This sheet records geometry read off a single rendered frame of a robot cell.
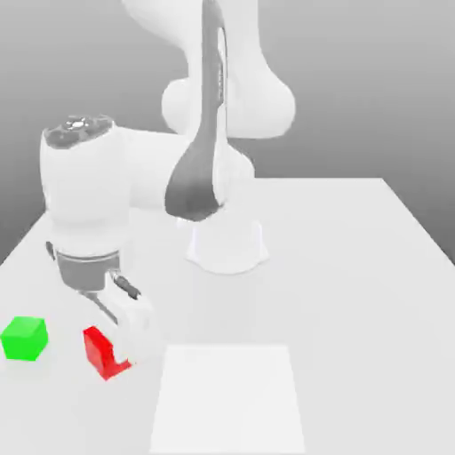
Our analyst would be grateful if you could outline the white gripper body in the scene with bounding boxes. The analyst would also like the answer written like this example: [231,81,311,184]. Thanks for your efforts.
[78,280,156,343]

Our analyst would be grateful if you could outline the small red cube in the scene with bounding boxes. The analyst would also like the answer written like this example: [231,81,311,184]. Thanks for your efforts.
[83,325,133,382]

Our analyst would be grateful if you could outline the small green cube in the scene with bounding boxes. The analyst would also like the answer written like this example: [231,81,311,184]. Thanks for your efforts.
[0,315,50,363]

